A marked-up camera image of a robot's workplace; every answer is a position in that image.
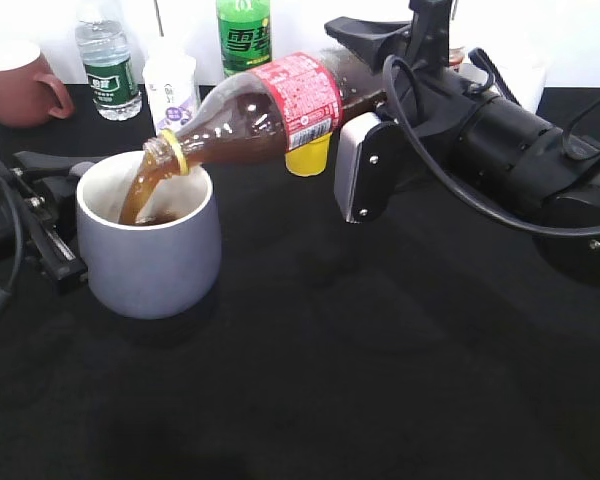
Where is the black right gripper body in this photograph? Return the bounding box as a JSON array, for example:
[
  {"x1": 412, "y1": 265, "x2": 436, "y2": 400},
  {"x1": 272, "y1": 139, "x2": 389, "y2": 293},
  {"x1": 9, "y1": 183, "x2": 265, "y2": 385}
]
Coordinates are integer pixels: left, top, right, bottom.
[{"x1": 372, "y1": 1, "x2": 500, "y2": 193}]

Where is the white padded right gripper finger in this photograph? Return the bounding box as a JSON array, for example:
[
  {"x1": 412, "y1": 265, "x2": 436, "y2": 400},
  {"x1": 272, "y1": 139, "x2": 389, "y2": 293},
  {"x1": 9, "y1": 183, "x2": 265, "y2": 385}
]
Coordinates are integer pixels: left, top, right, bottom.
[{"x1": 334, "y1": 112, "x2": 405, "y2": 224}]

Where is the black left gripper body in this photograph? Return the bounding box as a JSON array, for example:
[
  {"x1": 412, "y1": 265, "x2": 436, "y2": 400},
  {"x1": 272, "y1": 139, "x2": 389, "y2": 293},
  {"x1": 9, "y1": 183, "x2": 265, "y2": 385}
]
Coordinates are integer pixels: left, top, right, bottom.
[{"x1": 0, "y1": 161, "x2": 87, "y2": 294}]

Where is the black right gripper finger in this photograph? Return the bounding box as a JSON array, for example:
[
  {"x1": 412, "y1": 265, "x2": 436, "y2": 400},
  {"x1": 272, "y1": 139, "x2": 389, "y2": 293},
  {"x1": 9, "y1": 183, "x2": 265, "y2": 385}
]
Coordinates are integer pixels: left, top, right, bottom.
[{"x1": 324, "y1": 16, "x2": 411, "y2": 66}]

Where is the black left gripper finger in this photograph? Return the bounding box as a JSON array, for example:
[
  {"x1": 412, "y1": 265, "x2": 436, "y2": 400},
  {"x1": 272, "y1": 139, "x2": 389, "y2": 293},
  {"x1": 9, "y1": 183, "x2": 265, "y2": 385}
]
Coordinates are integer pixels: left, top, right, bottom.
[{"x1": 14, "y1": 151, "x2": 103, "y2": 176}]

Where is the cola bottle red label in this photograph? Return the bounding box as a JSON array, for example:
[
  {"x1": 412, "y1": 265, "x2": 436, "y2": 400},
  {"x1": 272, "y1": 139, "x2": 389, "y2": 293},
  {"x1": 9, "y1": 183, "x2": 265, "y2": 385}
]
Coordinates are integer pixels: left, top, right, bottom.
[{"x1": 142, "y1": 48, "x2": 389, "y2": 176}]

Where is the grey ceramic mug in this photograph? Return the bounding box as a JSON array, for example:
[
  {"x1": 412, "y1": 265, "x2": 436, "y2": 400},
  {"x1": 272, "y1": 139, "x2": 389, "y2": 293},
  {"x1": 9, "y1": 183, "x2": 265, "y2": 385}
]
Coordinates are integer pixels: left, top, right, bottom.
[{"x1": 76, "y1": 151, "x2": 222, "y2": 319}]

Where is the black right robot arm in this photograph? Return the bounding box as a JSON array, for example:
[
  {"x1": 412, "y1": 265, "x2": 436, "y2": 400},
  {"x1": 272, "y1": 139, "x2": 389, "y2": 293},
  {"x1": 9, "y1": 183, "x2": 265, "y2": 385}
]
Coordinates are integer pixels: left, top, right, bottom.
[{"x1": 325, "y1": 1, "x2": 600, "y2": 287}]

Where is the yellow paper cup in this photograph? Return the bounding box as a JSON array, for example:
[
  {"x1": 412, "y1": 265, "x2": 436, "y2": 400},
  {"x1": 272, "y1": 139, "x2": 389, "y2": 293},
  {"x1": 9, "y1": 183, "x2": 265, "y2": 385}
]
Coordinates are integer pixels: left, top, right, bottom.
[{"x1": 285, "y1": 134, "x2": 331, "y2": 177}]

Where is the green sprite bottle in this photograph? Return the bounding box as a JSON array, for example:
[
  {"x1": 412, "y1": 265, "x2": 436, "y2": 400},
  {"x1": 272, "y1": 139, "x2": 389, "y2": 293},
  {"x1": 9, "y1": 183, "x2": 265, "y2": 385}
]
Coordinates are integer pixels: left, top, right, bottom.
[{"x1": 216, "y1": 0, "x2": 272, "y2": 77}]

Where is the orange nescafe bottle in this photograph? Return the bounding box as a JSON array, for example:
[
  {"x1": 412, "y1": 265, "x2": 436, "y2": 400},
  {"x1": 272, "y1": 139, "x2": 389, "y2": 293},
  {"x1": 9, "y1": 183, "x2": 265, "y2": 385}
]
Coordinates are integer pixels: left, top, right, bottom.
[{"x1": 449, "y1": 46, "x2": 465, "y2": 70}]

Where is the brown ceramic mug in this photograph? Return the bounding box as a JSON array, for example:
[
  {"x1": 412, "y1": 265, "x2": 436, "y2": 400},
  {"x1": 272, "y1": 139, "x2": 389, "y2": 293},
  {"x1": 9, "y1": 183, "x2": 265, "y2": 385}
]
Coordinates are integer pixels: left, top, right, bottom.
[{"x1": 0, "y1": 39, "x2": 75, "y2": 129}]

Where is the clear water bottle green label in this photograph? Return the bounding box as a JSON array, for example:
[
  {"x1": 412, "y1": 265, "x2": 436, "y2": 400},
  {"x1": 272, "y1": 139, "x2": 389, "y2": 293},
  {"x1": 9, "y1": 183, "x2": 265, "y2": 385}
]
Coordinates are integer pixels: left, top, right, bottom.
[{"x1": 75, "y1": 1, "x2": 142, "y2": 121}]

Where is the white ceramic mug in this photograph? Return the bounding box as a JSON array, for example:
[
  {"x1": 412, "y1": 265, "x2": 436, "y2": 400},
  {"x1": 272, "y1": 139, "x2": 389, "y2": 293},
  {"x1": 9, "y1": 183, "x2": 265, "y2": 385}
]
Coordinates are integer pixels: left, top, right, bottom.
[{"x1": 449, "y1": 36, "x2": 548, "y2": 113}]

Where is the white blueberry yogurt carton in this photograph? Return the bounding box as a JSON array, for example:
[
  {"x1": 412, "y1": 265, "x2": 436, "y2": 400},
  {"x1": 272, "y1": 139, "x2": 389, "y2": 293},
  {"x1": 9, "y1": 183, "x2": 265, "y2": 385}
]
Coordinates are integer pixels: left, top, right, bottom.
[{"x1": 142, "y1": 37, "x2": 200, "y2": 134}]

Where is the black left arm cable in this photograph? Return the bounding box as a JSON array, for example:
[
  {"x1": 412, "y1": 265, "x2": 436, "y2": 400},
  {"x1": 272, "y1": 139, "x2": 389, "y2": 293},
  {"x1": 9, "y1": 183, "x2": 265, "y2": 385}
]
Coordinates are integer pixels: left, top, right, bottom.
[{"x1": 0, "y1": 162, "x2": 26, "y2": 379}]

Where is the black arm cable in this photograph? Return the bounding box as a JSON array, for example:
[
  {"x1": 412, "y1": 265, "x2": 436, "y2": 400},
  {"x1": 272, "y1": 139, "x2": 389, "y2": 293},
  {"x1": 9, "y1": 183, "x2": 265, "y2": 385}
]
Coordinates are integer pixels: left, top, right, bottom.
[
  {"x1": 0, "y1": 162, "x2": 26, "y2": 379},
  {"x1": 382, "y1": 47, "x2": 600, "y2": 237}
]

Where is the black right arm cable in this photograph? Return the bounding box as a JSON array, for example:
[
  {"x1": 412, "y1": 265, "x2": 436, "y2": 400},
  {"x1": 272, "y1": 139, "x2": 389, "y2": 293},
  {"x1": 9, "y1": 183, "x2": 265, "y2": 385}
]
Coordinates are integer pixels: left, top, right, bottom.
[{"x1": 382, "y1": 47, "x2": 600, "y2": 237}]

